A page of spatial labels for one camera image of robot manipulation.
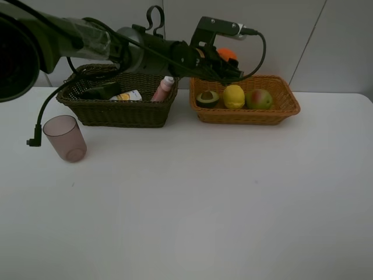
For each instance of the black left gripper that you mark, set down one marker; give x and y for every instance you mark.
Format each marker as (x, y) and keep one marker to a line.
(209, 66)

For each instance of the orange tangerine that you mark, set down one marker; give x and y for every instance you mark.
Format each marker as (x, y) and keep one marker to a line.
(227, 54)

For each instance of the yellow lemon toy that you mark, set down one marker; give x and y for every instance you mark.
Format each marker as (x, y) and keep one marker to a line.
(234, 97)

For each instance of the halved avocado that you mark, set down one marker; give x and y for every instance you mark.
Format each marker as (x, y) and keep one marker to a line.
(207, 99)

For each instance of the green red pear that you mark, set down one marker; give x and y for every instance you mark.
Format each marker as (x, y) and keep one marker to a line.
(258, 99)

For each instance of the pink bottle white cap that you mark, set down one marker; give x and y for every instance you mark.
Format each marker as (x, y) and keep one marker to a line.
(163, 89)

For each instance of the white blue-capped shampoo bottle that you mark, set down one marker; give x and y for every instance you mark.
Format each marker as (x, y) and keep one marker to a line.
(132, 95)

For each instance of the black pump bottle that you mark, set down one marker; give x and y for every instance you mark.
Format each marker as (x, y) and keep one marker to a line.
(102, 92)

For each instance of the translucent pink plastic cup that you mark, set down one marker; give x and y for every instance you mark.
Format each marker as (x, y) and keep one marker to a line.
(66, 138)

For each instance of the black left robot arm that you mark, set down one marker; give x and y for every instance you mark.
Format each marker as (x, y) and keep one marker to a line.
(34, 42)

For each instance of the orange wicker basket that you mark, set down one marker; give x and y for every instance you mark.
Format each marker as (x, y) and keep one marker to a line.
(284, 102)

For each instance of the dark brown wicker basket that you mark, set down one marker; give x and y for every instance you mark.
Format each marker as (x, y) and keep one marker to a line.
(123, 114)

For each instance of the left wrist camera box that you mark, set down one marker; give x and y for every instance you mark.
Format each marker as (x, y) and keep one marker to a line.
(208, 28)

